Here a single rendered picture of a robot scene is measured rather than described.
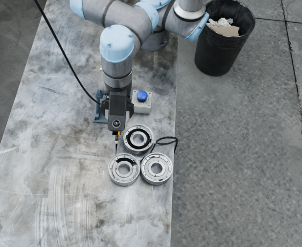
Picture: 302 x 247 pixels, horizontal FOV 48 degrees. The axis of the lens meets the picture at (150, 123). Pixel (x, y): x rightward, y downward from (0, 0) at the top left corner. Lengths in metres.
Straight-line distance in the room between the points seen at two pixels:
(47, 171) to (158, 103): 0.47
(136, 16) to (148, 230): 0.64
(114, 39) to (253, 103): 1.75
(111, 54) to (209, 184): 1.41
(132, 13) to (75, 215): 0.64
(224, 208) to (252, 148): 0.44
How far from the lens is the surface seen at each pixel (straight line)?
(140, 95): 1.22
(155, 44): 1.43
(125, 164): 1.15
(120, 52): 0.76
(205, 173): 2.07
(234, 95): 2.40
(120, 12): 0.86
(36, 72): 1.41
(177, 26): 1.30
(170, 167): 1.14
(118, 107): 0.89
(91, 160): 1.18
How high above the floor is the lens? 1.88
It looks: 60 degrees down
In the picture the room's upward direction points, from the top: 8 degrees clockwise
